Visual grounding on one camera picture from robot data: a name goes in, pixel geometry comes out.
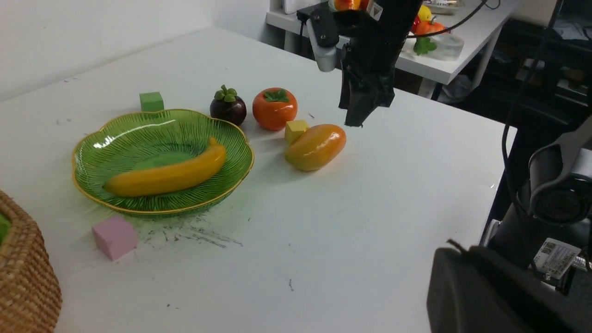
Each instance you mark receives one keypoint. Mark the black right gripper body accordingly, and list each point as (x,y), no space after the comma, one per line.
(369,62)

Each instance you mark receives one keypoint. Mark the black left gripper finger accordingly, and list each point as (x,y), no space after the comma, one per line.
(475,290)

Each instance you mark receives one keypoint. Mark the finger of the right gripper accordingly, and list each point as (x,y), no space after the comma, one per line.
(360,101)

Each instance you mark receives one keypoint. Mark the orange yellow plastic mango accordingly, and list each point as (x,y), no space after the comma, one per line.
(316,147)

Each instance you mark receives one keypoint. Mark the orange plastic persimmon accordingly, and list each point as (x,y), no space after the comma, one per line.
(272,108)

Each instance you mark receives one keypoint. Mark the purple plastic mangosteen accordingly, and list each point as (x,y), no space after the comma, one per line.
(228,106)

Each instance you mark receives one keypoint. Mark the yellow plastic banana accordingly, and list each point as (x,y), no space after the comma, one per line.
(169,178)

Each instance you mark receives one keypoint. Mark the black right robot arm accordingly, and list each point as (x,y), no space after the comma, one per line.
(395,16)

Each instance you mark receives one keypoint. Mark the plate of toy fruits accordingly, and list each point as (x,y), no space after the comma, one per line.
(431,39)

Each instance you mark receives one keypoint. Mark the yellow foam cube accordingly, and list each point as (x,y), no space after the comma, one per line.
(294,129)

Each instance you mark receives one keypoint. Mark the green foam cube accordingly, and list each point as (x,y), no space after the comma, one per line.
(151,102)

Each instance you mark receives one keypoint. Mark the green glass plate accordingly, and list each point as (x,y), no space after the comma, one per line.
(144,140)

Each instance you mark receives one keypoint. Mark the pink foam cube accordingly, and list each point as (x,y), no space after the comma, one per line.
(115,237)

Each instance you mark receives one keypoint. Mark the woven wicker basket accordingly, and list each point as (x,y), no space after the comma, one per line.
(30,293)

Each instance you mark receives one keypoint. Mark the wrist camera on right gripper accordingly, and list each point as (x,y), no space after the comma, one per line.
(323,32)

